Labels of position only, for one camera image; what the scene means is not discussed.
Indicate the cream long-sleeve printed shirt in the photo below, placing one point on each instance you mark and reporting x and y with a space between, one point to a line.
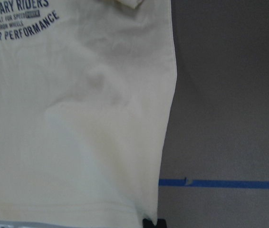
86 88

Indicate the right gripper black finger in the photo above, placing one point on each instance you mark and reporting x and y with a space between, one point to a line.
161 223

